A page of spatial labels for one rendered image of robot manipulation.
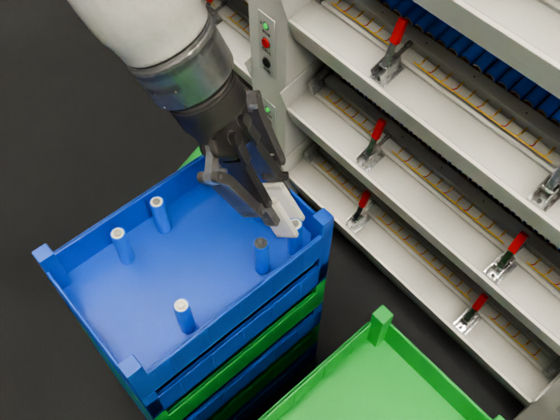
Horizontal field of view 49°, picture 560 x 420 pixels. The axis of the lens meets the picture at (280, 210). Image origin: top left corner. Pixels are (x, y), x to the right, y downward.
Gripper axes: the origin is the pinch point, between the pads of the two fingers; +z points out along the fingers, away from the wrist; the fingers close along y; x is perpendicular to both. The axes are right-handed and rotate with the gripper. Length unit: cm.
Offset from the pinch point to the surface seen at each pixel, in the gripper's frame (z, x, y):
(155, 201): -4.8, -14.9, 2.5
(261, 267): 5.6, -3.5, 4.9
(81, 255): -3.6, -23.8, 10.3
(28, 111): 12, -90, -38
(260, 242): 1.3, -1.9, 3.9
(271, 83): 8.9, -18.6, -34.4
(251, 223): 5.7, -7.8, -1.9
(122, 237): -5.3, -16.6, 8.5
